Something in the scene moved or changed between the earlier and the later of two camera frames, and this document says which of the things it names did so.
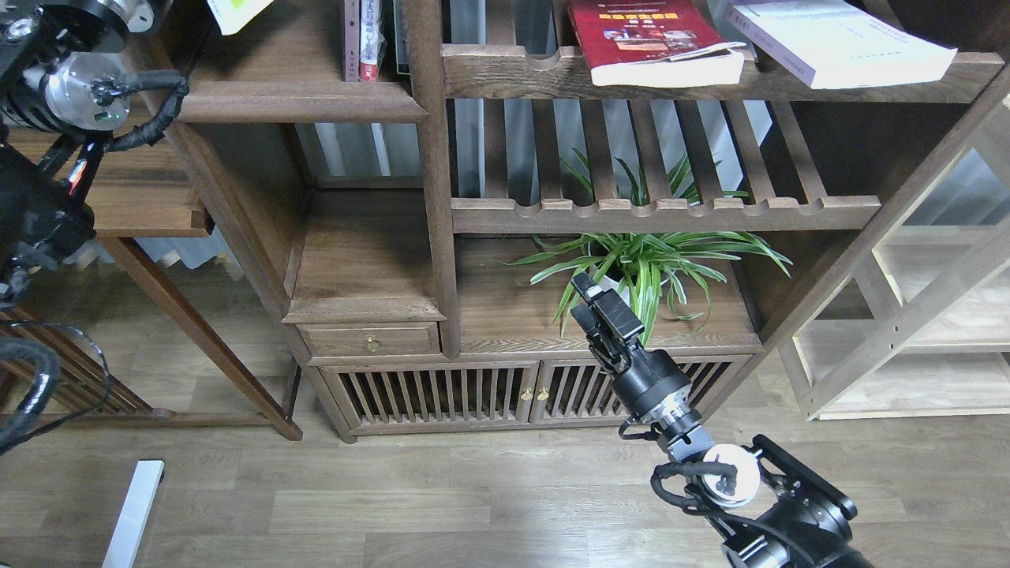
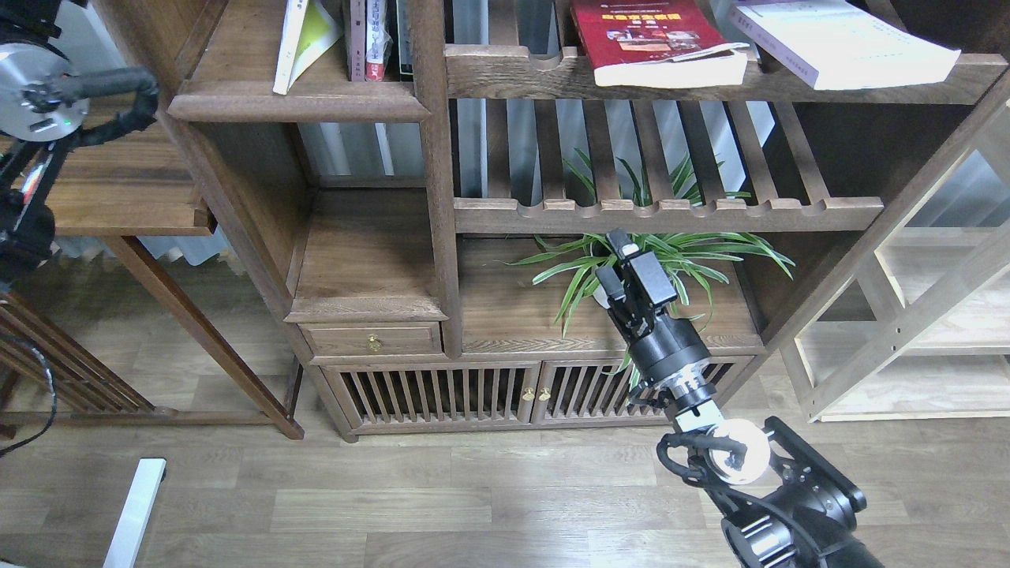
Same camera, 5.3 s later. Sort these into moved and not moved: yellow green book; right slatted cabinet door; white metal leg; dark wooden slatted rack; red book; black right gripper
Moved: yellow green book; black right gripper
Not moved: red book; dark wooden slatted rack; right slatted cabinet door; white metal leg
